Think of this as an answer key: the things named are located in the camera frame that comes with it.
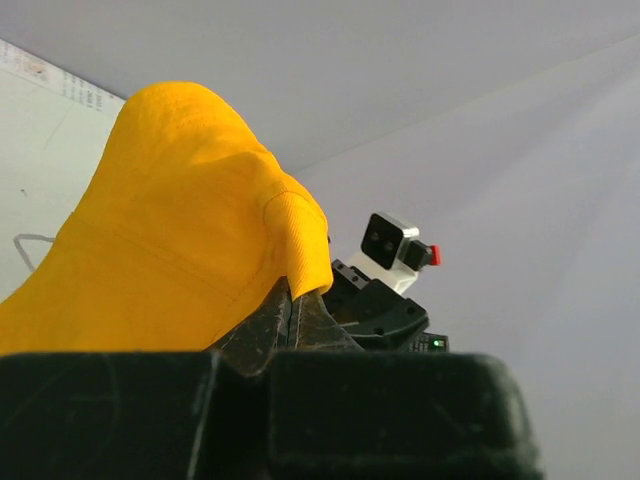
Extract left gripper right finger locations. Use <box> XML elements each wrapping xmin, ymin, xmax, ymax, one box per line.
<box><xmin>291</xmin><ymin>290</ymin><xmax>363</xmax><ymax>352</ymax></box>

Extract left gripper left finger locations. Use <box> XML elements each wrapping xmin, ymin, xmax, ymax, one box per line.
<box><xmin>212</xmin><ymin>277</ymin><xmax>292</xmax><ymax>376</ymax></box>

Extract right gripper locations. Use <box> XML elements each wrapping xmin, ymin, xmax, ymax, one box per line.
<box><xmin>323</xmin><ymin>260</ymin><xmax>429</xmax><ymax>351</ymax></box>

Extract yellow bucket hat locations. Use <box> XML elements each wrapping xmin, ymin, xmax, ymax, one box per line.
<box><xmin>1</xmin><ymin>82</ymin><xmax>333</xmax><ymax>354</ymax></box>

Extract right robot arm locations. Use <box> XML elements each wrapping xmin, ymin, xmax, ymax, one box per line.
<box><xmin>323</xmin><ymin>260</ymin><xmax>449</xmax><ymax>353</ymax></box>

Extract paper sheets at wall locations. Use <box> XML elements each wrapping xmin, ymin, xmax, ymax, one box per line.
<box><xmin>1</xmin><ymin>40</ymin><xmax>125</xmax><ymax>115</ymax></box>

